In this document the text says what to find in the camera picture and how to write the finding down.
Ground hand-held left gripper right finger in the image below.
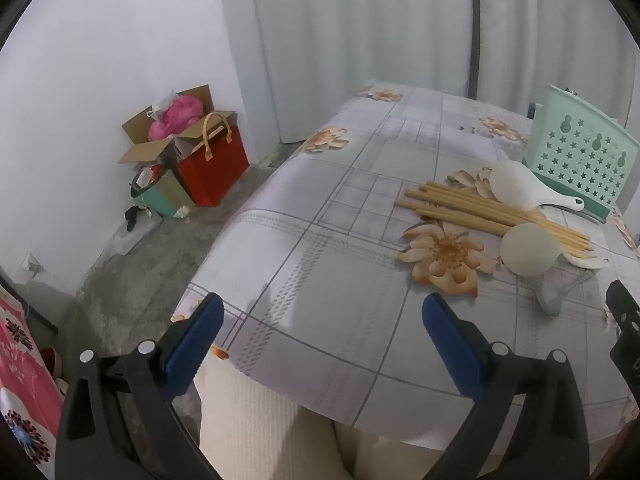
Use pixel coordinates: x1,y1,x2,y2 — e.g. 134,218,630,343
421,292,591,480

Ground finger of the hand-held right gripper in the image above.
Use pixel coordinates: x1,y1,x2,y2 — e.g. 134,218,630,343
605,280,640,386

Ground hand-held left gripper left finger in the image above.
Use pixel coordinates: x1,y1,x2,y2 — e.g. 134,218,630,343
55,292,226,480

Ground grey metal spoon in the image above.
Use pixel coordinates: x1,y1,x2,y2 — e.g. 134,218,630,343
536,269,597,317

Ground white plastic rice spoon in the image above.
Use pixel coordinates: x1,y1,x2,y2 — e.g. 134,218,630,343
491,160,586,212
501,223,612,279

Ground pile of wooden chopsticks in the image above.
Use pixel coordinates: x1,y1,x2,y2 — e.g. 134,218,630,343
394,181,595,253

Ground mint green plastic utensil basket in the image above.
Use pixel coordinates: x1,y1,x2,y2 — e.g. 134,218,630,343
522,84,640,223

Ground floral checked tablecloth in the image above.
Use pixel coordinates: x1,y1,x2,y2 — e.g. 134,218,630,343
170,79,640,453

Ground black item on floor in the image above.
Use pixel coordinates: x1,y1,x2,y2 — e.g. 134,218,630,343
124,205,147,233

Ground green paper bag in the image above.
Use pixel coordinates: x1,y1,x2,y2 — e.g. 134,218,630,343
131,162,193,220

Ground red gift bag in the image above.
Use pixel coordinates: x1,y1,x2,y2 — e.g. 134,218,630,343
177,112,251,208

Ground pink floral cloth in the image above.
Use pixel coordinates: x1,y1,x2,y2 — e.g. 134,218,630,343
0,295,66,480

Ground brown cardboard box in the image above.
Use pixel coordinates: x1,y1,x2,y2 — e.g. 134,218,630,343
117,84,238,167

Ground pink plastic bag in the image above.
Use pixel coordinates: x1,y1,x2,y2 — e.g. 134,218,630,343
147,94,206,142

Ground small white plastic bag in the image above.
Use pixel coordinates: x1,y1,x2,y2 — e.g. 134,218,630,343
147,89,179,113

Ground white curtain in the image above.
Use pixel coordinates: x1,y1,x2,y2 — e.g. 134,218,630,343
216,0,476,148
470,0,640,126

